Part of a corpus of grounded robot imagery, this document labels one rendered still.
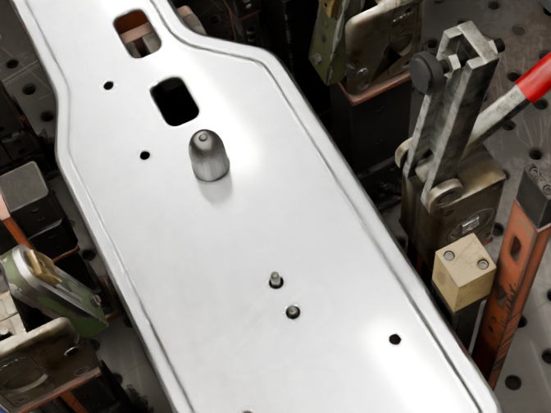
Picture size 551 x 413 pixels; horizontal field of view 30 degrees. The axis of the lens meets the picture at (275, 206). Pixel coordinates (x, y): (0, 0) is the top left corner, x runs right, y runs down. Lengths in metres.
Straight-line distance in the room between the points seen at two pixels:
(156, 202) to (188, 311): 0.11
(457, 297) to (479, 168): 0.11
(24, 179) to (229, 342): 0.25
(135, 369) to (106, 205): 0.31
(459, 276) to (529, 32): 0.62
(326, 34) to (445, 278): 0.25
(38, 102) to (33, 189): 0.42
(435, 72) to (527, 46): 0.67
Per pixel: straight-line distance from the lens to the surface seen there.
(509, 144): 1.26
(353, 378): 0.81
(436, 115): 0.77
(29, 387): 0.90
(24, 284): 0.76
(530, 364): 1.14
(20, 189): 0.94
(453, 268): 0.78
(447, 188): 0.79
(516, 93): 0.79
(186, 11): 1.02
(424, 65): 0.68
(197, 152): 0.86
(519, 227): 0.72
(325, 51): 0.93
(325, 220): 0.86
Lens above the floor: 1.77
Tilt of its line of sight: 63 degrees down
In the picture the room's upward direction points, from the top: 10 degrees counter-clockwise
